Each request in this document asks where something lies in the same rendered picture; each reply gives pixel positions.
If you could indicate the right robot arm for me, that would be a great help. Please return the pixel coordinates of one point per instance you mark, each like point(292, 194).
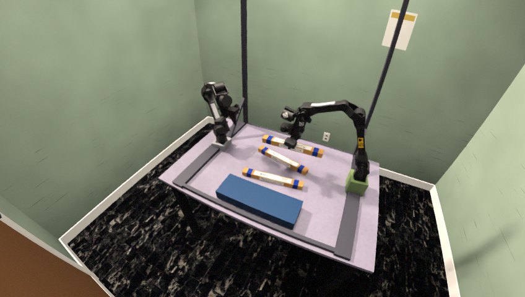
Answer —
point(218, 91)

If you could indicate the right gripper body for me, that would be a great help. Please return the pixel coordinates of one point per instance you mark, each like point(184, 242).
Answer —
point(221, 121)

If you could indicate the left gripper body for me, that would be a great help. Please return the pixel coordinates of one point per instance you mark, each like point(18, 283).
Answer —
point(296, 133)

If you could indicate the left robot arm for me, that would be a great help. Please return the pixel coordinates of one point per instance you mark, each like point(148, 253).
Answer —
point(358, 115)

